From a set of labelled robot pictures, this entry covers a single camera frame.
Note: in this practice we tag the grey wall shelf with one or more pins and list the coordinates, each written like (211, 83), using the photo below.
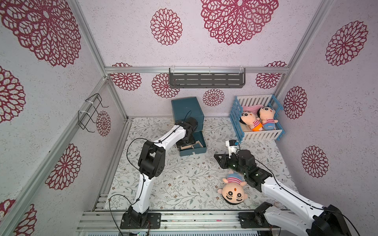
(207, 80)

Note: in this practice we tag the plush doll blue pants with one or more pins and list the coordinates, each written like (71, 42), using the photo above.
(266, 115)

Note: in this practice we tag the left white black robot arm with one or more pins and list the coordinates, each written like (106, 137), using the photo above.
(151, 162)

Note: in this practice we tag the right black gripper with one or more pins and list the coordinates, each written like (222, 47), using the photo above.
(229, 161)

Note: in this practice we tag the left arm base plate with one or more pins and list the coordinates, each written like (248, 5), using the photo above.
(141, 221)

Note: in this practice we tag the blue white toy crib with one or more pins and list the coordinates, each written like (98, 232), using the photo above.
(243, 133)

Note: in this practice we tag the wooden brooch box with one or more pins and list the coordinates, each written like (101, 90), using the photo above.
(191, 146)
(197, 144)

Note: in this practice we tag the plush doll orange pants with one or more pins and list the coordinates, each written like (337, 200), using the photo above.
(251, 120)

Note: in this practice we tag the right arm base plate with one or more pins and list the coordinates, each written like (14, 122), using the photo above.
(249, 220)

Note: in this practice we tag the black wire wall rack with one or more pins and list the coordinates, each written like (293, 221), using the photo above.
(84, 117)

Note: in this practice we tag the teal drawer cabinet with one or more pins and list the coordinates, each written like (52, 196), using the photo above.
(184, 108)

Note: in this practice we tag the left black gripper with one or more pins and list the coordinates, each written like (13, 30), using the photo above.
(192, 140)

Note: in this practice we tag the pink crib blanket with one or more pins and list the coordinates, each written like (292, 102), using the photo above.
(253, 109)

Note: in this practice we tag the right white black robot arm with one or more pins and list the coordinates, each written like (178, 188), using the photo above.
(307, 218)

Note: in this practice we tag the aluminium front rail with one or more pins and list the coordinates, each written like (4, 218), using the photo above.
(180, 221)

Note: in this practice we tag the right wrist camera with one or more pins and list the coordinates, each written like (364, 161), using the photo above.
(233, 146)

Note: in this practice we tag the plush doll striped hat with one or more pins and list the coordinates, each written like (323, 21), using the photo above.
(233, 190)

